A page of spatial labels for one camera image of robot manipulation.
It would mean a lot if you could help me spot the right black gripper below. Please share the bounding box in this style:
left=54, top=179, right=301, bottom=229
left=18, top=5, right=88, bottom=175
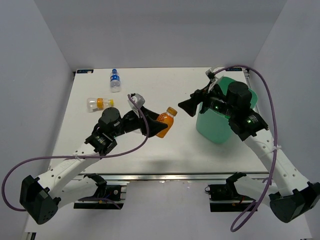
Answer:
left=177, top=81, right=236, bottom=118

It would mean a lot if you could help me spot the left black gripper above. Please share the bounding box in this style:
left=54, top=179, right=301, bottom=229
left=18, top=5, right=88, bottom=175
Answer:
left=111, top=105, right=167, bottom=138

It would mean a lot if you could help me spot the orange juice bottle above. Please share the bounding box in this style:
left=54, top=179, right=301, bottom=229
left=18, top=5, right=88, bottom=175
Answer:
left=156, top=107, right=178, bottom=138

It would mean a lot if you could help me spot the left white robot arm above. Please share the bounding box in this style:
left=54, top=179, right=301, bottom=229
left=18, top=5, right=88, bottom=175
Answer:
left=19, top=107, right=167, bottom=225

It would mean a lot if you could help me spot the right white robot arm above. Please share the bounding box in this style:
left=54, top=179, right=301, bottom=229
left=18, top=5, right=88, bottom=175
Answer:
left=178, top=81, right=320, bottom=223

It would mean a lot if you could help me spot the right blue table sticker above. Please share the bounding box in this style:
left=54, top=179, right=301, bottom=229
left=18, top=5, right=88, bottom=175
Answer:
left=225, top=67, right=243, bottom=72

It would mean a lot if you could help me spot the blue table sticker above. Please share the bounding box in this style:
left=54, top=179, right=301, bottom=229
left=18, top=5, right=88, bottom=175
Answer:
left=225, top=67, right=243, bottom=72
left=76, top=69, right=94, bottom=74

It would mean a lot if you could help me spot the blue cap water bottle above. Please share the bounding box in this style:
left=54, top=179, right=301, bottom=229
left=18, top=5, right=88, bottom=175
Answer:
left=110, top=68, right=122, bottom=93

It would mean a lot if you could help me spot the small bottle yellow cap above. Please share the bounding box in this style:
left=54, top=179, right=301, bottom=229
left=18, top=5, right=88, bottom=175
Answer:
left=86, top=97, right=114, bottom=113

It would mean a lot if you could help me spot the left blue table sticker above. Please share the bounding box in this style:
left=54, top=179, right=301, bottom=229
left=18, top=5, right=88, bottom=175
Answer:
left=76, top=69, right=94, bottom=74

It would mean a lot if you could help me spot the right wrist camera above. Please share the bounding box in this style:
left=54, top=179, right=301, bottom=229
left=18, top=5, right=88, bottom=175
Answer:
left=205, top=67, right=224, bottom=93

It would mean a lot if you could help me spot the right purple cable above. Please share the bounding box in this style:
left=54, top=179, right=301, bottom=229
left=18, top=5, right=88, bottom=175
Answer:
left=212, top=65, right=280, bottom=233

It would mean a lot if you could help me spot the purple cable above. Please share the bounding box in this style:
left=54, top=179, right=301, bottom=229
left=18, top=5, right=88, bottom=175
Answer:
left=1, top=93, right=151, bottom=212
left=212, top=65, right=280, bottom=233

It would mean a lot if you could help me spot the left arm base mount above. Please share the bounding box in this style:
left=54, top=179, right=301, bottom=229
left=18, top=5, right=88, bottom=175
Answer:
left=73, top=173, right=127, bottom=210

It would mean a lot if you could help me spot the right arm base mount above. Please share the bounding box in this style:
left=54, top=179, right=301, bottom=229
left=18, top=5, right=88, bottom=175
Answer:
left=204, top=172, right=253, bottom=213

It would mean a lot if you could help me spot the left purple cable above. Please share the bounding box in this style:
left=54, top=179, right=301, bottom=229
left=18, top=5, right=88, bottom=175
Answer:
left=1, top=93, right=151, bottom=212

